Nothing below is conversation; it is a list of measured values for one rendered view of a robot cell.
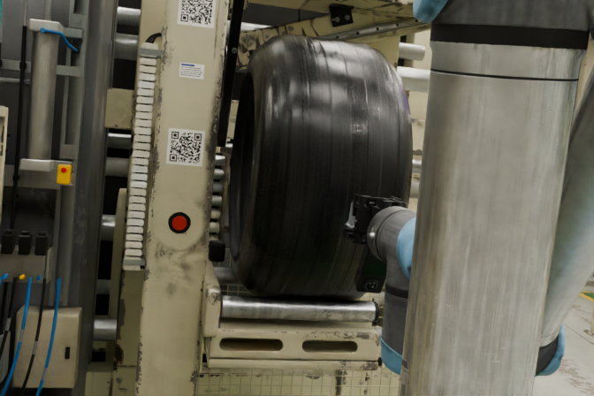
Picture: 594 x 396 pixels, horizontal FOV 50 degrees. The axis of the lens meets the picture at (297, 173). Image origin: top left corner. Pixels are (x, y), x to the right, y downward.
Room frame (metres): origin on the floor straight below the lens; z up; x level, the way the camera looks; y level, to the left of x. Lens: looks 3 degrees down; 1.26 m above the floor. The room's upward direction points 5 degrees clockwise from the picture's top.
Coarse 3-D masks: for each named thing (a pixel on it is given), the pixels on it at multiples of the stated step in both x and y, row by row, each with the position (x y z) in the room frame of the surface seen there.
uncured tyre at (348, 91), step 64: (256, 64) 1.35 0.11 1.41; (320, 64) 1.27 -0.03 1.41; (384, 64) 1.32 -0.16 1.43; (256, 128) 1.24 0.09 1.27; (320, 128) 1.19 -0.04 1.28; (384, 128) 1.22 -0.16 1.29; (256, 192) 1.20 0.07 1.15; (320, 192) 1.18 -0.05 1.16; (384, 192) 1.20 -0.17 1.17; (256, 256) 1.24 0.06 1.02; (320, 256) 1.22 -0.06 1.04
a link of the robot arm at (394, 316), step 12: (396, 300) 0.85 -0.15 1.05; (384, 312) 0.88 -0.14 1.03; (396, 312) 0.85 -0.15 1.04; (384, 324) 0.87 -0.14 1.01; (396, 324) 0.85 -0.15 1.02; (384, 336) 0.87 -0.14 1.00; (396, 336) 0.85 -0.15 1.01; (384, 348) 0.87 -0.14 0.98; (396, 348) 0.85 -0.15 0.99; (384, 360) 0.87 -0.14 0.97; (396, 360) 0.84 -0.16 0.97; (396, 372) 0.85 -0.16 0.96
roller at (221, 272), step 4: (216, 268) 1.57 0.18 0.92; (220, 268) 1.57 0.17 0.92; (224, 268) 1.57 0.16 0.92; (228, 268) 1.58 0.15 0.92; (216, 272) 1.56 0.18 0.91; (220, 272) 1.56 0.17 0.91; (224, 272) 1.56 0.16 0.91; (228, 272) 1.57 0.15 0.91; (232, 272) 1.57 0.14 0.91; (220, 276) 1.56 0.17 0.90; (224, 276) 1.56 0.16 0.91; (228, 276) 1.56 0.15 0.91; (232, 276) 1.56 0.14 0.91; (220, 280) 1.56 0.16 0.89; (224, 280) 1.56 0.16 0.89; (228, 280) 1.56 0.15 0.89; (232, 280) 1.56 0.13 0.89; (236, 280) 1.57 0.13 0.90; (220, 284) 1.57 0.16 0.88; (224, 284) 1.57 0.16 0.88; (228, 284) 1.57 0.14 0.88; (232, 284) 1.57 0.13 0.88; (236, 284) 1.57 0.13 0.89; (240, 284) 1.57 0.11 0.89
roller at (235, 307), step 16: (224, 304) 1.28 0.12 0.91; (240, 304) 1.29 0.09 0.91; (256, 304) 1.30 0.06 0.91; (272, 304) 1.30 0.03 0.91; (288, 304) 1.31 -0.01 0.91; (304, 304) 1.32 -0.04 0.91; (320, 304) 1.33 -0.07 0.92; (336, 304) 1.34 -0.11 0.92; (352, 304) 1.34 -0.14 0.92; (368, 304) 1.35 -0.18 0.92; (320, 320) 1.33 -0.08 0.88; (336, 320) 1.34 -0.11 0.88; (352, 320) 1.34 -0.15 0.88; (368, 320) 1.35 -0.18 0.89
